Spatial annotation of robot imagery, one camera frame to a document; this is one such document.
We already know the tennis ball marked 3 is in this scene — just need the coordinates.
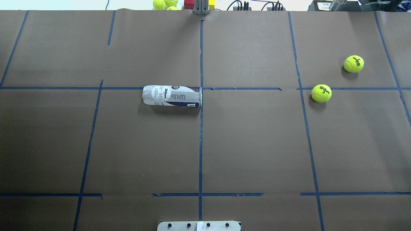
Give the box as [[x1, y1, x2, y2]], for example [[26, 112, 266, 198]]
[[311, 84, 333, 103]]

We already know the red block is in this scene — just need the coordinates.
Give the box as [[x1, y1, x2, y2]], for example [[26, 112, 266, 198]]
[[184, 0, 194, 10]]

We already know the background tennis ball left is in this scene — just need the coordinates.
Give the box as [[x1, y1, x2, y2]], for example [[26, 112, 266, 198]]
[[153, 0, 168, 10]]

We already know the black connector block right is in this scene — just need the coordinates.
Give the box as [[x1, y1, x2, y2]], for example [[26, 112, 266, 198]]
[[266, 1, 286, 11]]

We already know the background tennis ball lower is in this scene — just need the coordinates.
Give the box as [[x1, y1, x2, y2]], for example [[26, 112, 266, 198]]
[[166, 6, 179, 11]]

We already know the clear Wilson tennis ball can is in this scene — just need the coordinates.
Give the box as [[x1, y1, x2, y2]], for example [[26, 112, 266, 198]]
[[142, 85, 203, 107]]

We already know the brown paper table cover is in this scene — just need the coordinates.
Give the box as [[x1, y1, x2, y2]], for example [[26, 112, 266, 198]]
[[1, 9, 410, 231]]

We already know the aluminium frame post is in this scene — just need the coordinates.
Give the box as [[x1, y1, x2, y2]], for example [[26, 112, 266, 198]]
[[193, 0, 210, 15]]

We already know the background tennis ball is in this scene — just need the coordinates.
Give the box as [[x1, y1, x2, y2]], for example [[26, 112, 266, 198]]
[[166, 6, 179, 11], [153, 0, 168, 10], [165, 0, 178, 6]]

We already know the yellow block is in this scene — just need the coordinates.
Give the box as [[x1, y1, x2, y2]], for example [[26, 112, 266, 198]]
[[208, 0, 215, 9]]

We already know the black connector block left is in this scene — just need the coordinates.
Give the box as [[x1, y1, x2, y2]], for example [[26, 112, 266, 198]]
[[230, 0, 252, 11]]

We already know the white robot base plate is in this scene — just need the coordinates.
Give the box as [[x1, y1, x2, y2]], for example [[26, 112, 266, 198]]
[[157, 220, 242, 231]]

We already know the black connector block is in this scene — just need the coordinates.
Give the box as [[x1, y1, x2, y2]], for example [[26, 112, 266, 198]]
[[266, 1, 286, 11], [230, 0, 252, 11]]

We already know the far right tennis ball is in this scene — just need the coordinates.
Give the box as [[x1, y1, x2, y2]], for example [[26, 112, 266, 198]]
[[343, 55, 364, 73]]

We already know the background tennis ball upper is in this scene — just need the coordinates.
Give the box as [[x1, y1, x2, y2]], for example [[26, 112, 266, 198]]
[[165, 0, 178, 6]]

